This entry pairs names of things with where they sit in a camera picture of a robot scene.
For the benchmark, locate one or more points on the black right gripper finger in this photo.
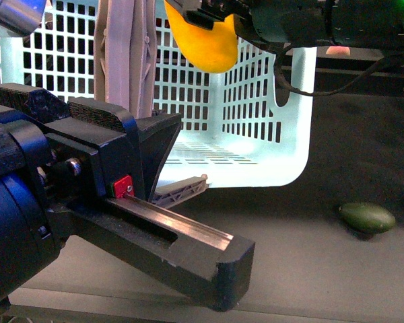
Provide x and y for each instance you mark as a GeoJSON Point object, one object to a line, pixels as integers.
{"type": "Point", "coordinates": [203, 13]}

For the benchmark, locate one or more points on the dark green avocado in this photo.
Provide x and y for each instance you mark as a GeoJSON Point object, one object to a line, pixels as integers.
{"type": "Point", "coordinates": [367, 218]}

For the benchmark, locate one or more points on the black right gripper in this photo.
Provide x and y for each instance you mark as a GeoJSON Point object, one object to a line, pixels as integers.
{"type": "Point", "coordinates": [359, 24]}

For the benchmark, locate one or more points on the light blue plastic basket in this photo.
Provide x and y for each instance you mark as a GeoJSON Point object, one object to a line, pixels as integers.
{"type": "Point", "coordinates": [232, 131]}

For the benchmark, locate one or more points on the brown basket handle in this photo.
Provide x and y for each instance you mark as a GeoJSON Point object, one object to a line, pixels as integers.
{"type": "Point", "coordinates": [125, 49]}

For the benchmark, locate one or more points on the pale peach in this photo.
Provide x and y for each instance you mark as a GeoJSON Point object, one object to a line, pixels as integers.
{"type": "Point", "coordinates": [338, 50]}

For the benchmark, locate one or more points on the blue left robot arm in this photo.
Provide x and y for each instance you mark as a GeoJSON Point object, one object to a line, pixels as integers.
{"type": "Point", "coordinates": [89, 169]}

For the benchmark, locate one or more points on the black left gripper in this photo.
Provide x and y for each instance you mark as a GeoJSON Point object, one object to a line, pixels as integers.
{"type": "Point", "coordinates": [87, 168]}

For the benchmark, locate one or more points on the yellow mango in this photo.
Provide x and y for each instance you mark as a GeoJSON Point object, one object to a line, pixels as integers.
{"type": "Point", "coordinates": [212, 51]}

